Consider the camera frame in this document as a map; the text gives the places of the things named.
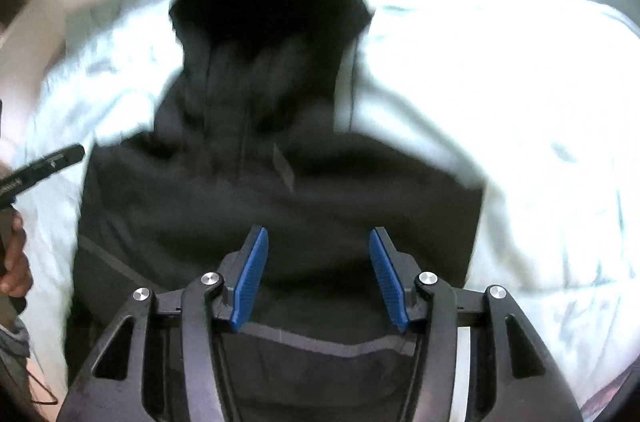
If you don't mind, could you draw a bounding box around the light green duvet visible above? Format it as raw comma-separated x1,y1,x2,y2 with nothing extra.
14,0,639,420

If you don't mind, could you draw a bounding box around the person's left hand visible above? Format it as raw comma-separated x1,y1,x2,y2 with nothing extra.
1,210,34,299

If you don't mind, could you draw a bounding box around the grey left sleeve forearm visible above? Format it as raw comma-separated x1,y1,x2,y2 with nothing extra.
1,319,40,422

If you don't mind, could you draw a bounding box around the black hooded sweatshirt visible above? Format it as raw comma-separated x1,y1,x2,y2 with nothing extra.
65,0,483,421

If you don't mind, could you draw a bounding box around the black cable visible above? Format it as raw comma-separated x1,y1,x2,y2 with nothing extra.
19,366,61,407

